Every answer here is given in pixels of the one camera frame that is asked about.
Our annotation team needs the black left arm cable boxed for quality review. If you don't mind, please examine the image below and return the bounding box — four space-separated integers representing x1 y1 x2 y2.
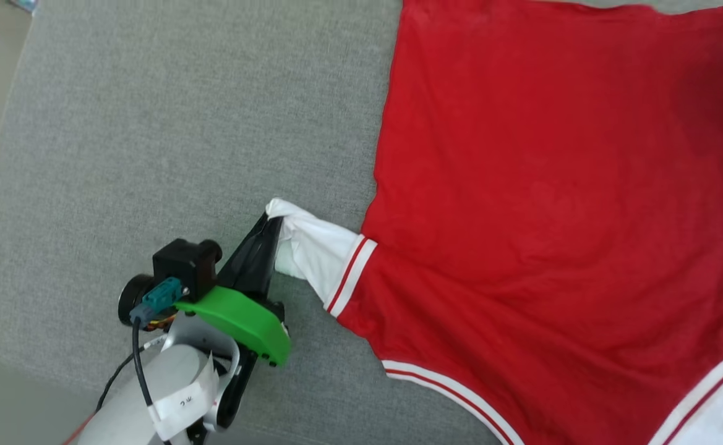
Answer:
94 277 184 445

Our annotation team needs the red and white shirt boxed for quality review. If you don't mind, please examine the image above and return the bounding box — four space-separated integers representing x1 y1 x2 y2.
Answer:
265 0 723 445

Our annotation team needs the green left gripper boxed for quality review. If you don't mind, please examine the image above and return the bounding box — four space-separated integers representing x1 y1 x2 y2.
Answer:
118 214 292 368

